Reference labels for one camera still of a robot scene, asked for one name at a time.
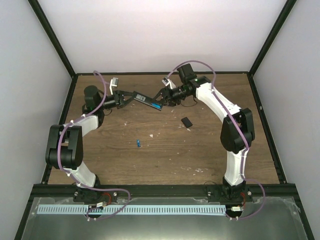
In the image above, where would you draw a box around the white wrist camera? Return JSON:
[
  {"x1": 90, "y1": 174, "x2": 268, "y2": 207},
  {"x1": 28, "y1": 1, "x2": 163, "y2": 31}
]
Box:
[
  {"x1": 161, "y1": 76, "x2": 177, "y2": 90},
  {"x1": 109, "y1": 77, "x2": 119, "y2": 95}
]

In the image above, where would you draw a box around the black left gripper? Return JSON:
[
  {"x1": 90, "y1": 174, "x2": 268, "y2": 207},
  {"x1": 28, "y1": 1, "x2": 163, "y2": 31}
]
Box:
[{"x1": 97, "y1": 90, "x2": 136, "y2": 111}]

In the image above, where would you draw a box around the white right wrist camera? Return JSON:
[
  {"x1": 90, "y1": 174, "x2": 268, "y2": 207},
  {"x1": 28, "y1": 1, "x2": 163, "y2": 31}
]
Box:
[{"x1": 161, "y1": 76, "x2": 177, "y2": 90}]

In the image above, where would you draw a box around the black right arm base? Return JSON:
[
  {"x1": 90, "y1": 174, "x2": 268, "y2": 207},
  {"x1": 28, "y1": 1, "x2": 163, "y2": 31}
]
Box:
[{"x1": 205, "y1": 184, "x2": 253, "y2": 203}]

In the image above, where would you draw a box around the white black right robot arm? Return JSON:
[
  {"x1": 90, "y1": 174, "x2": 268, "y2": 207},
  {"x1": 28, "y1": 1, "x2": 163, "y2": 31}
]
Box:
[{"x1": 155, "y1": 61, "x2": 255, "y2": 202}]

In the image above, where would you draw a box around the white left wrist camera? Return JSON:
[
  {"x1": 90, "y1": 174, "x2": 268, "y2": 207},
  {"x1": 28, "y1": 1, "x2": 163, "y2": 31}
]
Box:
[{"x1": 109, "y1": 77, "x2": 119, "y2": 95}]

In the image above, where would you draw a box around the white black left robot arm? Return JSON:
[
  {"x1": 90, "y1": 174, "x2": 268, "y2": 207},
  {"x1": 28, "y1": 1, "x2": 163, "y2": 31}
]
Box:
[{"x1": 45, "y1": 85, "x2": 135, "y2": 202}]

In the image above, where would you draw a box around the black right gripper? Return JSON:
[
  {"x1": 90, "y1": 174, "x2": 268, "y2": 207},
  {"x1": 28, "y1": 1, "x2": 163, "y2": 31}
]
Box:
[{"x1": 153, "y1": 85, "x2": 191, "y2": 107}]

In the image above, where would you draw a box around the clear acrylic front panel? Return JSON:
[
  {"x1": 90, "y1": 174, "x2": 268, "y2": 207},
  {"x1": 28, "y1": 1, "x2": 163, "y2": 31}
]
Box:
[{"x1": 21, "y1": 197, "x2": 308, "y2": 240}]

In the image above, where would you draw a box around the black table frame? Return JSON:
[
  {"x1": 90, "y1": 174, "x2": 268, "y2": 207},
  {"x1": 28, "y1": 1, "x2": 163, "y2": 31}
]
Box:
[{"x1": 27, "y1": 0, "x2": 313, "y2": 239}]

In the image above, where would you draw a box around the light blue slotted cable duct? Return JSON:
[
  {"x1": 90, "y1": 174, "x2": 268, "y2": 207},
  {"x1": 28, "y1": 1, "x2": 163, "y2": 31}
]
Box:
[{"x1": 36, "y1": 204, "x2": 226, "y2": 216}]

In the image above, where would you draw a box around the black battery cover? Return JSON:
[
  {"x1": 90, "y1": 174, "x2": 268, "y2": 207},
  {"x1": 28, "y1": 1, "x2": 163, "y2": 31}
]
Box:
[{"x1": 181, "y1": 117, "x2": 193, "y2": 128}]

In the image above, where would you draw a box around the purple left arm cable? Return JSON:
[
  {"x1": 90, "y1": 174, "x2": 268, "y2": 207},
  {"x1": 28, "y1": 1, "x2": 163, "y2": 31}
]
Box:
[{"x1": 57, "y1": 70, "x2": 131, "y2": 222}]

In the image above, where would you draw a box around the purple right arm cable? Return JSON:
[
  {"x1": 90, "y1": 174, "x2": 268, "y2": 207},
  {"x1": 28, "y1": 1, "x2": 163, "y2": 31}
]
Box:
[{"x1": 166, "y1": 59, "x2": 266, "y2": 221}]

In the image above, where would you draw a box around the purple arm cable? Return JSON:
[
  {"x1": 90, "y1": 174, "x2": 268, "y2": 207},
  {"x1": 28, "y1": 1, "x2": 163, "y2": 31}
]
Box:
[
  {"x1": 166, "y1": 59, "x2": 266, "y2": 221},
  {"x1": 57, "y1": 70, "x2": 131, "y2": 222}
]

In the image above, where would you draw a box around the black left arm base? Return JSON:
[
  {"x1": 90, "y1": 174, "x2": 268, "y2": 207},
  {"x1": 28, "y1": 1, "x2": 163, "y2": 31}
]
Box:
[{"x1": 72, "y1": 185, "x2": 118, "y2": 203}]

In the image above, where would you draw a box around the black remote control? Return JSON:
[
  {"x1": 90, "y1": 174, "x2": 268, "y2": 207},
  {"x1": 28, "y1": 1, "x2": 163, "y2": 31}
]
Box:
[{"x1": 134, "y1": 91, "x2": 163, "y2": 111}]

